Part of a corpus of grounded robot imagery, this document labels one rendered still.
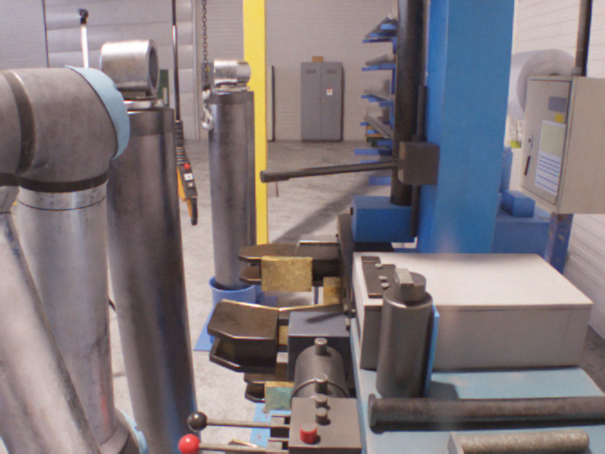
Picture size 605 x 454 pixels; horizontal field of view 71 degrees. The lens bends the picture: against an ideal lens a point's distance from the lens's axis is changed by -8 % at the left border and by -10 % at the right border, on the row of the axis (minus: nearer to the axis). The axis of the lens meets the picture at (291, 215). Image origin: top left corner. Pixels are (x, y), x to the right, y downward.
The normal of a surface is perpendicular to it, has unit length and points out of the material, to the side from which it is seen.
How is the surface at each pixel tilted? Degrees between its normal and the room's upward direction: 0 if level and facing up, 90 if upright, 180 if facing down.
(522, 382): 0
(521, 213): 90
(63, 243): 98
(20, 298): 70
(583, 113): 90
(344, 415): 0
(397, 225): 90
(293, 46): 90
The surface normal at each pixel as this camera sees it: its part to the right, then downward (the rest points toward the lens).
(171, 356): 0.64, 0.22
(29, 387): 0.58, -0.12
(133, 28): -0.05, 0.29
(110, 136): 0.76, 0.55
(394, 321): -0.60, 0.23
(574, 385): 0.00, -0.96
